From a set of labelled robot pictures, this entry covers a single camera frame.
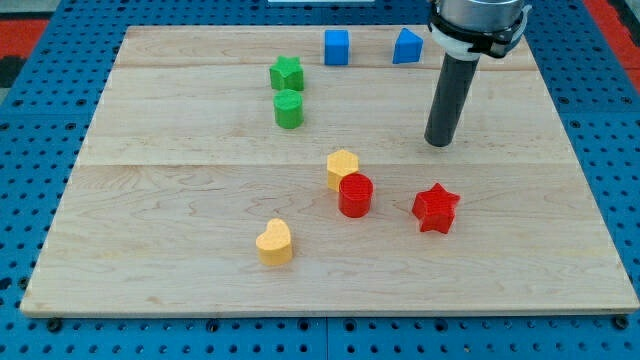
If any green cylinder block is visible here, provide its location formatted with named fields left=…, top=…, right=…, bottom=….
left=273, top=89, right=304, bottom=129

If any green star block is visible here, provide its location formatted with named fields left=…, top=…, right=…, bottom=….
left=269, top=56, right=304, bottom=91

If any blue triangular block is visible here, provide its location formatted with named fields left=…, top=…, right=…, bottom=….
left=392, top=28, right=424, bottom=64

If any yellow heart block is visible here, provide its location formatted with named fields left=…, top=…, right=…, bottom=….
left=255, top=218, right=293, bottom=266

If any blue cube block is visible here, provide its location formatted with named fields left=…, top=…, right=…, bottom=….
left=324, top=29, right=350, bottom=66

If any red cylinder block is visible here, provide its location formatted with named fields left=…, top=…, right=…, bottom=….
left=338, top=173, right=374, bottom=218

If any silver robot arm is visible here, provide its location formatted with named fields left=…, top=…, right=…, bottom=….
left=424, top=0, right=532, bottom=147

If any red star block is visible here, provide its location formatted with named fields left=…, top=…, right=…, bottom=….
left=412, top=183, right=461, bottom=234

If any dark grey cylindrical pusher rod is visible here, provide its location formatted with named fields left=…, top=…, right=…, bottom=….
left=424, top=54, right=479, bottom=147

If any yellow hexagon block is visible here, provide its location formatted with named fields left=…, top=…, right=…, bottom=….
left=326, top=149, right=359, bottom=191

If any wooden board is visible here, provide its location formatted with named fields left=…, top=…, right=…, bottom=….
left=20, top=26, right=639, bottom=318

